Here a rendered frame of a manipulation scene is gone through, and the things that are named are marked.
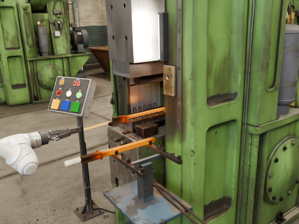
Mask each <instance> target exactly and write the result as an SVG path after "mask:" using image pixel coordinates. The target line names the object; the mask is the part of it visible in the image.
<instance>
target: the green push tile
mask: <svg viewBox="0 0 299 224"><path fill-rule="evenodd" d="M80 105H81V103H78V102H73V103H72V106H71V110H70V111H71V112H77V113H78V112H79V109H80Z"/></svg>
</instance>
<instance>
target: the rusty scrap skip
mask: <svg viewBox="0 0 299 224"><path fill-rule="evenodd" d="M89 49H91V52H92V53H93V54H94V56H95V57H96V59H97V61H98V62H99V64H100V65H101V67H102V68H103V70H104V71H105V72H106V73H105V76H111V75H110V59H109V47H108V46H103V47H92V48H89Z"/></svg>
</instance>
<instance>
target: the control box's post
mask: <svg viewBox="0 0 299 224"><path fill-rule="evenodd" d="M77 126H78V127H80V128H81V132H79V133H78V134H79V143H80V152H81V156H83V155H86V151H85V138H84V129H83V117H79V116H77ZM81 165H82V173H83V182H84V187H85V188H86V187H89V179H88V169H87V163H85V164H81ZM84 191H85V203H86V204H87V212H89V208H88V204H90V206H91V202H90V192H89V188H87V189H84Z"/></svg>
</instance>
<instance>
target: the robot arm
mask: <svg viewBox="0 0 299 224"><path fill-rule="evenodd" d="M79 132H81V128H80V127H76V128H71V129H68V128H67V129H60V130H54V131H49V133H47V132H46V131H42V132H31V133H27V134H16V135H12V136H7V137H5V138H3V139H1V140H0V156H2V157H3V158H5V159H6V163H7V164H8V165H10V166H11V167H13V168H14V169H15V170H17V171H18V172H19V173H20V174H22V175H31V174H33V173H34V172H35V171H36V170H37V168H38V165H39V162H38V158H37V155H36V153H35V152H34V150H33V149H35V148H40V147H41V146H42V145H45V144H48V142H49V141H50V140H56V141H58V140H61V139H63V138H66V137H69V136H71V134H75V133H79Z"/></svg>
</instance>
